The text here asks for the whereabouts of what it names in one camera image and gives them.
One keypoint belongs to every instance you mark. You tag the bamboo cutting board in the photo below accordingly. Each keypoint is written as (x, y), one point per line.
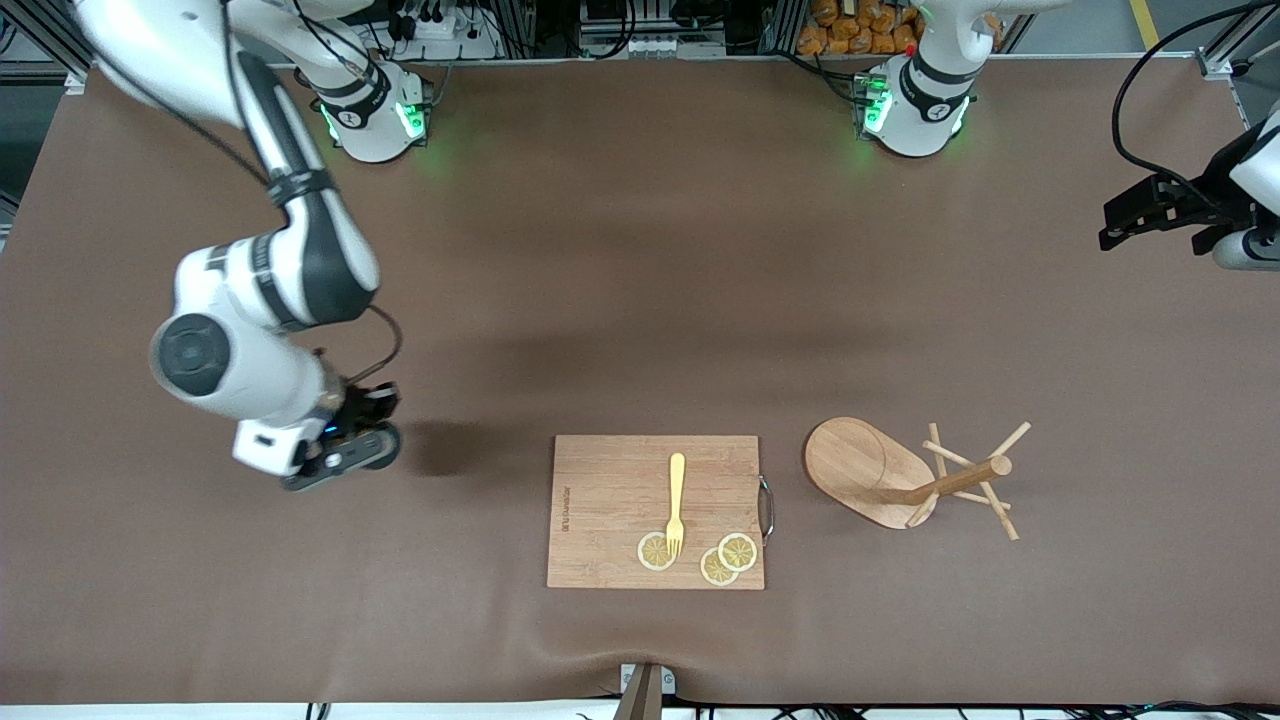
(610, 510)

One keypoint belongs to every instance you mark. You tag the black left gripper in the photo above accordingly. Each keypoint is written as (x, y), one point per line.
(1192, 203)

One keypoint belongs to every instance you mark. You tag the aluminium frame strut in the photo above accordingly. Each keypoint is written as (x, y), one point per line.
(1213, 65)
(76, 80)

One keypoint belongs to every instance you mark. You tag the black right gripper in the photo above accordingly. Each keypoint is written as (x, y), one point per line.
(358, 409)

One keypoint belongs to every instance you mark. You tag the white electrical connector block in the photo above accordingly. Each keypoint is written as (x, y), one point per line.
(670, 47)

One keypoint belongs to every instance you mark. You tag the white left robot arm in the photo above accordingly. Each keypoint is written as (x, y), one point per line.
(915, 110)

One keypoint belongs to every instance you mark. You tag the orange snack packages pile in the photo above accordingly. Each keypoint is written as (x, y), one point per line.
(850, 30)

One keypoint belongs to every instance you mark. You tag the wooden mug tree rack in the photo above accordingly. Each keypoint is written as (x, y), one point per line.
(860, 470)

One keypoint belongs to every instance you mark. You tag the white power strip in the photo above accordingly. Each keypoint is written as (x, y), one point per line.
(440, 30)

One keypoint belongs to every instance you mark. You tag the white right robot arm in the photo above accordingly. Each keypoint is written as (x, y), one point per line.
(220, 370)

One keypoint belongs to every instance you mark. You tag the brown table mat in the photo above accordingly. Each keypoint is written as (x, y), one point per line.
(640, 300)

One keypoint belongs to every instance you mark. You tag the lemon slice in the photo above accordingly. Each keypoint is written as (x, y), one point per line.
(740, 552)
(712, 572)
(650, 553)

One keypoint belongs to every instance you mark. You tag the brown camera mount post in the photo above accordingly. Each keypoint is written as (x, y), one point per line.
(640, 695)

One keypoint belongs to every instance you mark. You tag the yellow plastic fork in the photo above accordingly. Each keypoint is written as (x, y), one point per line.
(677, 490)

